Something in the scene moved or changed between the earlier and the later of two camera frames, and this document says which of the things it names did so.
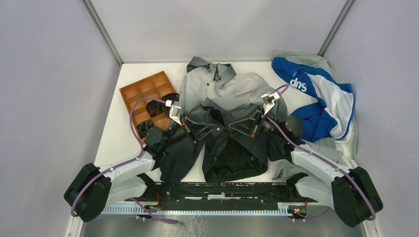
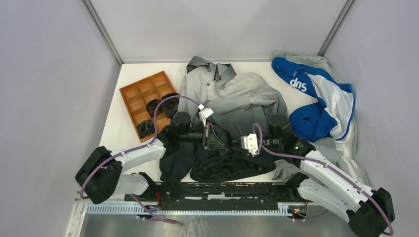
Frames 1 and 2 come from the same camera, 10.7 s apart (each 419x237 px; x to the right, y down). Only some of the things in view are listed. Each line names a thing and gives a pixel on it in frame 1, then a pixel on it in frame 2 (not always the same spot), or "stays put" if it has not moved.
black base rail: (149, 193) stays put
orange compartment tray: (156, 86) stays put
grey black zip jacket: (219, 96) stays put
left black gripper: (200, 129) → (210, 140)
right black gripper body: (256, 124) → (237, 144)
